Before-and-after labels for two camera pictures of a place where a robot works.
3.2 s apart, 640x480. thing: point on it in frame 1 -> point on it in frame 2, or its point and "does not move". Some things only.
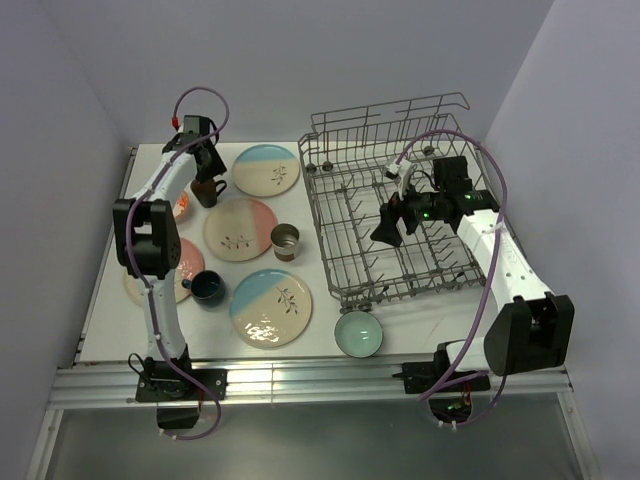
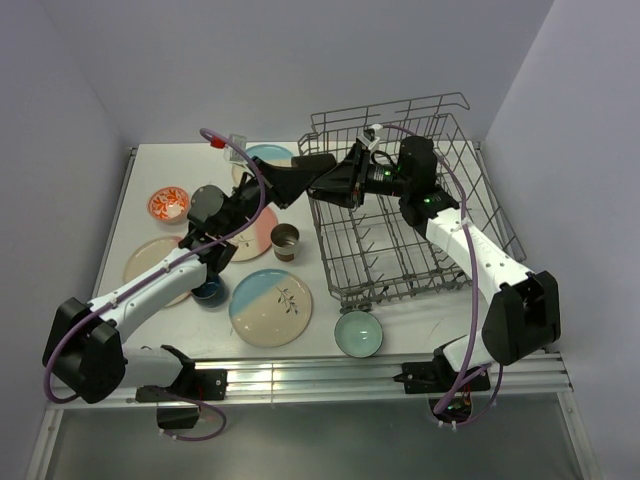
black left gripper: [218, 168] -> [285, 184]
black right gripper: [387, 230] -> [343, 184]
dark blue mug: [208, 288] does not move
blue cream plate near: [270, 308] does not move
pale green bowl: [359, 334] does not move
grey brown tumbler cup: [285, 240] does not move
